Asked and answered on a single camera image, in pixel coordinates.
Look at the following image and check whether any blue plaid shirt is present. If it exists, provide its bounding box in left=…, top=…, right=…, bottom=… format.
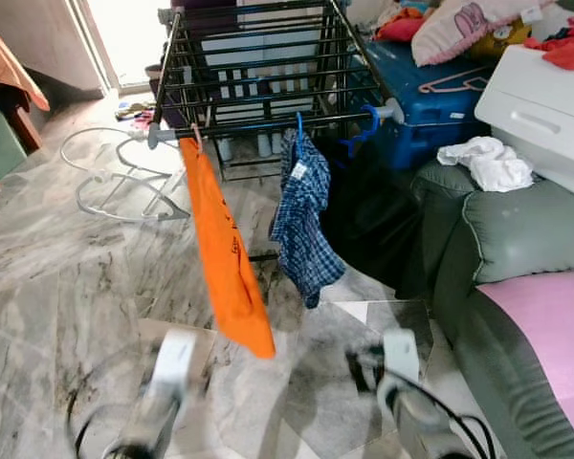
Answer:
left=270, top=129, right=347, bottom=309

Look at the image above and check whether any pink clothes hanger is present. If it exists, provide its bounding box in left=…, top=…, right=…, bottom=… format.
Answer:
left=189, top=122, right=207, bottom=154

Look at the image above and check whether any black t-shirt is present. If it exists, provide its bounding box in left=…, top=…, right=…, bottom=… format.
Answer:
left=318, top=134, right=431, bottom=299

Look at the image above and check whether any orange t-shirt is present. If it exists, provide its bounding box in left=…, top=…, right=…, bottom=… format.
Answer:
left=179, top=137, right=276, bottom=361

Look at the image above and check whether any pink seat mat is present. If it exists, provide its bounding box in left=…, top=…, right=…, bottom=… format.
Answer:
left=475, top=268, right=574, bottom=455

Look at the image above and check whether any green leather sofa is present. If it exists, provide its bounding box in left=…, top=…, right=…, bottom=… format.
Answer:
left=407, top=158, right=574, bottom=459

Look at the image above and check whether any white crumpled cloth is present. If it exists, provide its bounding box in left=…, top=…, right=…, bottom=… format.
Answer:
left=437, top=136, right=535, bottom=194

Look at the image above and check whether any blue hard suitcase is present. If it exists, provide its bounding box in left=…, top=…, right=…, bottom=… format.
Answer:
left=359, top=38, right=503, bottom=171

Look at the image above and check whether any white storage box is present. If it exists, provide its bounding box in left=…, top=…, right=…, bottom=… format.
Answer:
left=474, top=43, right=574, bottom=197

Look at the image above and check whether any black metal drying rack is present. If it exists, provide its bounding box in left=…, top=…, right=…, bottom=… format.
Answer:
left=148, top=0, right=405, bottom=183

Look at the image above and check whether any maroon cloth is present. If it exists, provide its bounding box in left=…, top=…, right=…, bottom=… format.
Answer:
left=132, top=108, right=162, bottom=131

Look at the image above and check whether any red crumpled cloth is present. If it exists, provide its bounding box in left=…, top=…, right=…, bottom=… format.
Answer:
left=373, top=8, right=427, bottom=44

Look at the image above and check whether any pale yellow cloth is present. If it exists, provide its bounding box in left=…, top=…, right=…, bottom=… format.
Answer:
left=115, top=98, right=156, bottom=120

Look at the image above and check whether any pink printed pillow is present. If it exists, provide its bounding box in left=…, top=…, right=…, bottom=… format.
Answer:
left=411, top=0, right=556, bottom=68

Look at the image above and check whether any mustard plush toy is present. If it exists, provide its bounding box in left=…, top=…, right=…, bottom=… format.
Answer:
left=474, top=19, right=532, bottom=58

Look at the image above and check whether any red pink garment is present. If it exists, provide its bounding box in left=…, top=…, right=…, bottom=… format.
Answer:
left=526, top=24, right=574, bottom=73

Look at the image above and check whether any brown wooden furniture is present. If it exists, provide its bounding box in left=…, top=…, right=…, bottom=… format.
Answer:
left=0, top=57, right=51, bottom=154

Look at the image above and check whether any green storage bin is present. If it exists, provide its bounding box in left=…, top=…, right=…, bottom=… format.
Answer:
left=0, top=81, right=28, bottom=183

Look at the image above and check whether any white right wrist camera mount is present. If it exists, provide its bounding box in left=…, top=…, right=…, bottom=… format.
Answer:
left=381, top=328, right=422, bottom=383

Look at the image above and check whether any white tubular metal frame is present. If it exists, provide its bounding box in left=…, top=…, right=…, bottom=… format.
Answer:
left=59, top=126, right=192, bottom=224

